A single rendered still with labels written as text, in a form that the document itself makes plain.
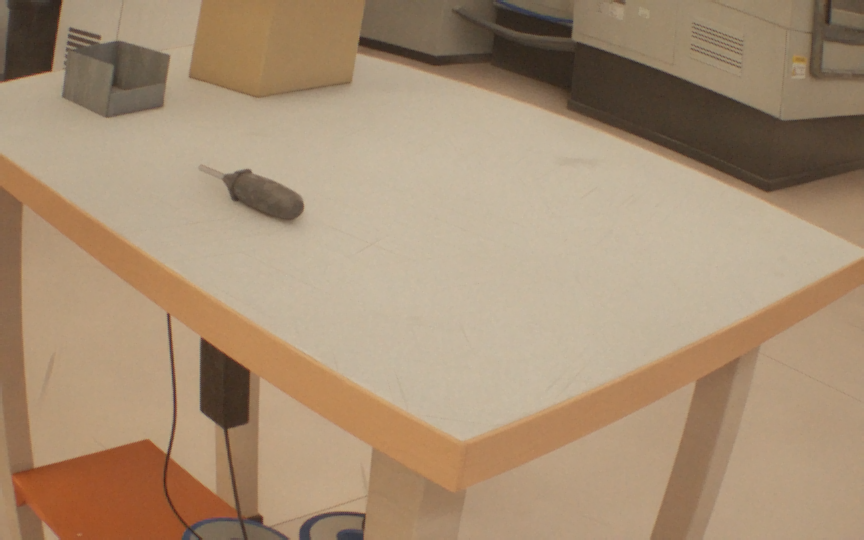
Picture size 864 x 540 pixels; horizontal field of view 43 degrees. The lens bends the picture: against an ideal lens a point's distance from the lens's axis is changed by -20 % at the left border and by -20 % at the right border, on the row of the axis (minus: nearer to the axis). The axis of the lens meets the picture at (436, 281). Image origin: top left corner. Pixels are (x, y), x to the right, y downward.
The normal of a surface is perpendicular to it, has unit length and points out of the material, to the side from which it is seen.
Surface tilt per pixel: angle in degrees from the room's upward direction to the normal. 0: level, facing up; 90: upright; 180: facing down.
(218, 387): 90
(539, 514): 0
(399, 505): 90
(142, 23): 90
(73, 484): 0
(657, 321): 0
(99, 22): 90
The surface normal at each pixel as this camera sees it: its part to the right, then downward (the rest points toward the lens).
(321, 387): -0.69, 0.18
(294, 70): 0.73, 0.33
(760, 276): 0.12, -0.93
